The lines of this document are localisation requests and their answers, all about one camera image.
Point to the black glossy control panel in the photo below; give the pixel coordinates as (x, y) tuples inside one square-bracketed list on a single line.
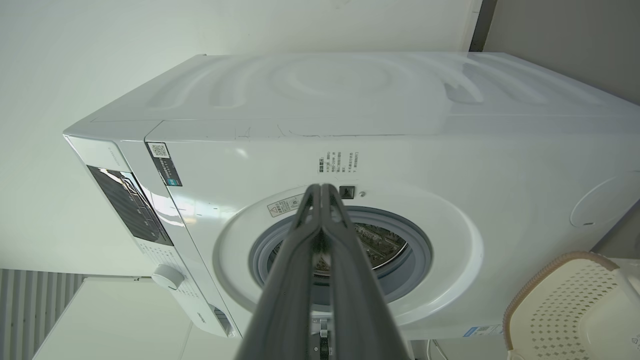
[(132, 205)]

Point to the dark QR code sticker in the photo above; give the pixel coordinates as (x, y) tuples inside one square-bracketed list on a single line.
[(165, 164)]

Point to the grey rubber door gasket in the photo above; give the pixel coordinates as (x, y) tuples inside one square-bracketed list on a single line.
[(417, 250)]

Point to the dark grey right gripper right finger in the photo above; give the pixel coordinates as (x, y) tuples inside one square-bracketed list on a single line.
[(355, 290)]

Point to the white front-load washing machine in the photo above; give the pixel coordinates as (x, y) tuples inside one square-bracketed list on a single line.
[(450, 150)]

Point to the blue white energy label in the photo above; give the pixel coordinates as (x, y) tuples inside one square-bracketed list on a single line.
[(482, 330)]

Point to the white round control knob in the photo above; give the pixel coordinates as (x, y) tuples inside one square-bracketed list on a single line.
[(167, 277)]

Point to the cream perforated laundry basket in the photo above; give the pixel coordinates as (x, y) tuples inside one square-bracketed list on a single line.
[(575, 310)]

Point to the black door latch socket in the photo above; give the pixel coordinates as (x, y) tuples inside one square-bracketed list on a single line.
[(347, 192)]

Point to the round white filter cover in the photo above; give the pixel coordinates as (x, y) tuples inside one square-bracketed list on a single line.
[(607, 202)]

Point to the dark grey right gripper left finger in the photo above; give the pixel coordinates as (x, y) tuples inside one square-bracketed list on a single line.
[(285, 280)]

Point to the white cabinet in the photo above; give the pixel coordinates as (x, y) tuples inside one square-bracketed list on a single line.
[(125, 325)]

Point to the grey slatted panel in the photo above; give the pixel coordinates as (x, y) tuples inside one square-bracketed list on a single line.
[(30, 310)]

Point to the triangle warning sticker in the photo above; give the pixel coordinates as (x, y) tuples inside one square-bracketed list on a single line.
[(282, 206)]

